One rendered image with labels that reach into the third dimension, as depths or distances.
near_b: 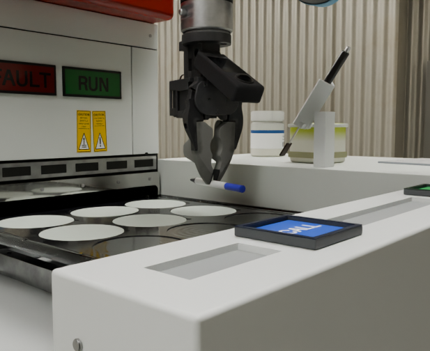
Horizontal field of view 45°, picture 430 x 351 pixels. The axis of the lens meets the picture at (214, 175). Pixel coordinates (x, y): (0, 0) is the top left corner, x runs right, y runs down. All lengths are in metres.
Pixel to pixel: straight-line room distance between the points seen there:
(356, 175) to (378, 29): 2.01
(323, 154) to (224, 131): 0.16
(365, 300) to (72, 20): 0.72
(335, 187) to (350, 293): 0.50
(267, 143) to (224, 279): 0.86
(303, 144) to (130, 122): 0.31
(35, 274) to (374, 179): 0.47
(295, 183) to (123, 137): 0.33
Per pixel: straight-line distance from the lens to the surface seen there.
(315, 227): 0.32
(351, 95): 2.73
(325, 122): 0.80
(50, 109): 0.87
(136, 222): 0.70
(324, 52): 2.99
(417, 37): 2.86
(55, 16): 0.89
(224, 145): 0.74
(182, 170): 0.96
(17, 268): 0.75
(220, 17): 0.74
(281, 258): 0.26
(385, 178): 0.74
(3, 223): 0.74
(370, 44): 2.73
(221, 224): 0.68
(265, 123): 1.08
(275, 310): 0.22
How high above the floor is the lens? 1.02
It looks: 5 degrees down
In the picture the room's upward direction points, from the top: straight up
